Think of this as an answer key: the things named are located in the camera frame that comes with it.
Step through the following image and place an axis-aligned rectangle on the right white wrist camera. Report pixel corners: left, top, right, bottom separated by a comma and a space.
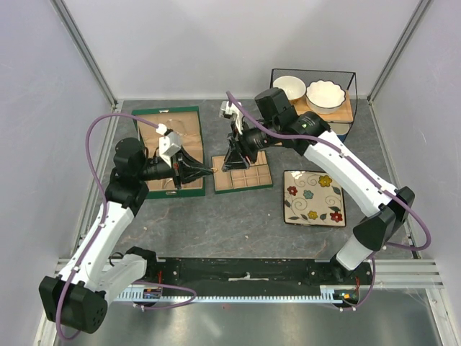
219, 101, 243, 134

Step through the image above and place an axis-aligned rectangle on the white scalloped bowl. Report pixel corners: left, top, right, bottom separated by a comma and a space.
305, 80, 346, 115

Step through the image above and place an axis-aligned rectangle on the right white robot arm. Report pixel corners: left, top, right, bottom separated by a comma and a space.
220, 88, 415, 284

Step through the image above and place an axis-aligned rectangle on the grey cable duct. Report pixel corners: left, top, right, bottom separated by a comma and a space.
115, 285, 359, 309

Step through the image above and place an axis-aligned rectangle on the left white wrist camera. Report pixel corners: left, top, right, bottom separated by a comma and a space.
156, 124, 182, 168

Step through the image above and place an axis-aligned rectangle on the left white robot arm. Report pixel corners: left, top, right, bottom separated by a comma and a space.
39, 133, 213, 334

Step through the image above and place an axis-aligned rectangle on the silver chain necklace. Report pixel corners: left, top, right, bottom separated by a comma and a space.
167, 117, 195, 138

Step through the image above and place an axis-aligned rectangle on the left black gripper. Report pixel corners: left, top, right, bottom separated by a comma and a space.
137, 145, 213, 189

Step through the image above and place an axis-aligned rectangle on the green jewelry box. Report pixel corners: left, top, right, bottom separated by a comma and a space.
132, 106, 205, 200

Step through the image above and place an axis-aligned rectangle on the cream floral bowl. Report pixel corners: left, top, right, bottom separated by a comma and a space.
272, 76, 306, 105

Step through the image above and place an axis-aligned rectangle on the square floral plate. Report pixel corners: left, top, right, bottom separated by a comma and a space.
283, 171, 346, 227

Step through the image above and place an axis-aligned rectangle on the black wire shelf rack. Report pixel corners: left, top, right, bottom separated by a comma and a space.
270, 68, 358, 141

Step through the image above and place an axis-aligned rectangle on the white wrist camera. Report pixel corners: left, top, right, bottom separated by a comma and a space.
156, 124, 182, 168
219, 101, 243, 134

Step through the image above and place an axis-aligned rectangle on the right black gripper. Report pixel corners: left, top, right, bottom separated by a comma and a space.
222, 120, 279, 172

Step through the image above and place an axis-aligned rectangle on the blue enamel mug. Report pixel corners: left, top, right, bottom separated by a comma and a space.
329, 123, 351, 142

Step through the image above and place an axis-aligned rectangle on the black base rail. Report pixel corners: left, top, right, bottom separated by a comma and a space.
141, 257, 372, 287

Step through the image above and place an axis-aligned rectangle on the green jewelry tray insert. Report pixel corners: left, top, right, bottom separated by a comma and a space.
211, 151, 273, 194

